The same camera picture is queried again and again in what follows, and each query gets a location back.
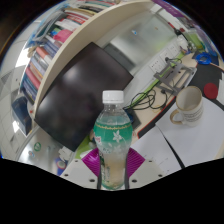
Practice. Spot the black desk mat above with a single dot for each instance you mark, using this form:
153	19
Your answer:
203	75

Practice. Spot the large blank white paper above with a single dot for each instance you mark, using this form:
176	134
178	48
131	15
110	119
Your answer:
200	140

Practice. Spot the white paper with writing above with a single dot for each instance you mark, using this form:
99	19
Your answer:
153	146

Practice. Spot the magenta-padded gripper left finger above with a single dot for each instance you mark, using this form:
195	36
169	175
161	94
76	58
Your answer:
89	161

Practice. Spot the cream shelf with books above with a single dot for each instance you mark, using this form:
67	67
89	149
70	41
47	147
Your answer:
83	33

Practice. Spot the cream patterned mug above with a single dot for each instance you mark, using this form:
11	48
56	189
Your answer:
190	108

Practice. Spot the grey metal laptop stand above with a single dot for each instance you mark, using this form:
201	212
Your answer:
173	78

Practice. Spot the white wall socket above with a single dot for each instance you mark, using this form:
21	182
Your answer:
166	55
156	65
175	48

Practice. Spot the flat round red coaster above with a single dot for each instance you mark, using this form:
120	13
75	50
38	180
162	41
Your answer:
210	90

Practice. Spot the green-labelled clear drink bottle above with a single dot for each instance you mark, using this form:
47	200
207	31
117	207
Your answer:
112	133

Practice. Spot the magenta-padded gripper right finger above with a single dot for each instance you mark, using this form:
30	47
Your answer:
136	161

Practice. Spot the black computer monitor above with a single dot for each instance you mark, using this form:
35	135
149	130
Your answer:
83	96

